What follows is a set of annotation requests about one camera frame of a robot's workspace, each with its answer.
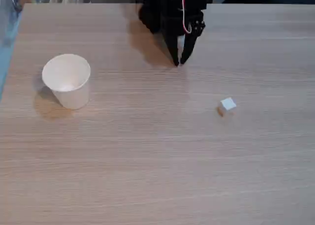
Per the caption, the red and white cable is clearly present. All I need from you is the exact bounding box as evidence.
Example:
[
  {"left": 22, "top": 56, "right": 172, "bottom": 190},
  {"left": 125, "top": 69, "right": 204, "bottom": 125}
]
[{"left": 180, "top": 0, "right": 193, "bottom": 35}]

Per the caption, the small white block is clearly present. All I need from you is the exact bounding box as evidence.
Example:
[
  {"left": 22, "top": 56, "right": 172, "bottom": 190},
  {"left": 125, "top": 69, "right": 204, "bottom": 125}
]
[{"left": 217, "top": 97, "right": 237, "bottom": 118}]

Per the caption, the white paper cup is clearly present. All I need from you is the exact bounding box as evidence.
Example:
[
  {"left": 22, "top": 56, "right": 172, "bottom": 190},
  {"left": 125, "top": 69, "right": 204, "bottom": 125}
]
[{"left": 41, "top": 53, "right": 92, "bottom": 110}]

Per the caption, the pale blue fabric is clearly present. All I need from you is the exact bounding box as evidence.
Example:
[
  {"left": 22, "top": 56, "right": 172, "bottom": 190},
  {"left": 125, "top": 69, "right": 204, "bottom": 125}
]
[{"left": 0, "top": 0, "right": 25, "bottom": 48}]

